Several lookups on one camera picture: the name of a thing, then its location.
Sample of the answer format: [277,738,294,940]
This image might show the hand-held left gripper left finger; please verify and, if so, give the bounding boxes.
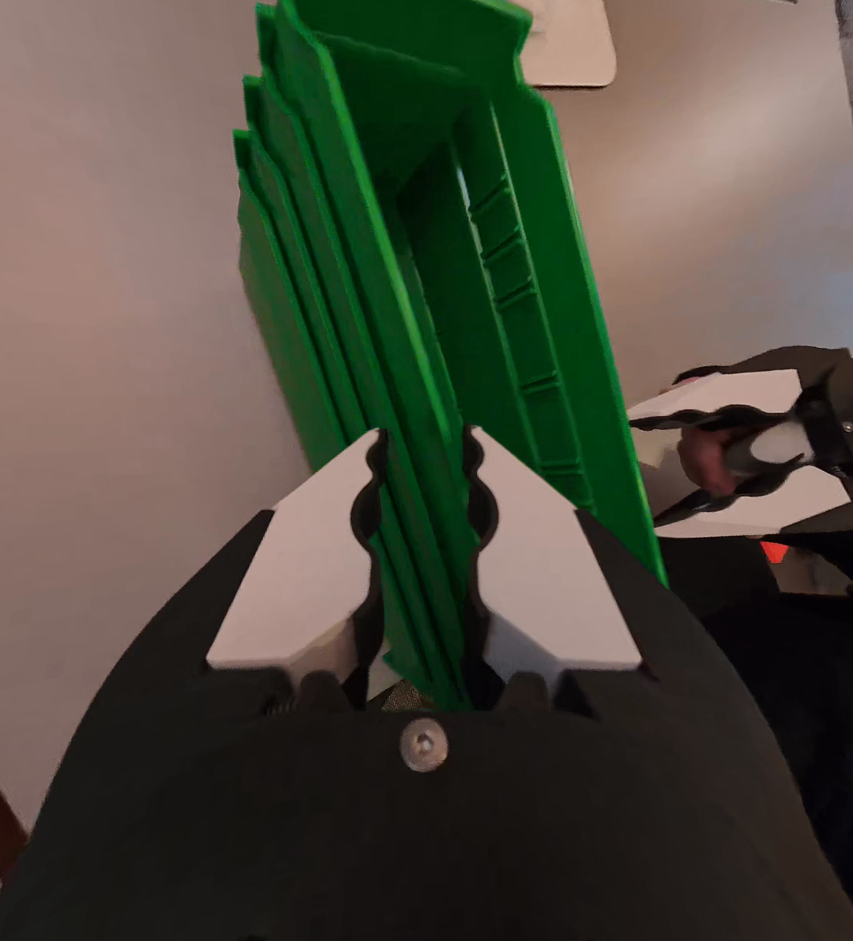
[206,428,389,691]

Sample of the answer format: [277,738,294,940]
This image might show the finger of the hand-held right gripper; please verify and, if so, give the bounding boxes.
[627,370,805,432]
[652,456,853,539]

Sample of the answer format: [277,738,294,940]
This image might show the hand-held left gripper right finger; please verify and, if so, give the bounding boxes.
[463,425,644,691]

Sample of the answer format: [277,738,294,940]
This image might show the person's right hand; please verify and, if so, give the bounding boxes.
[677,426,741,496]

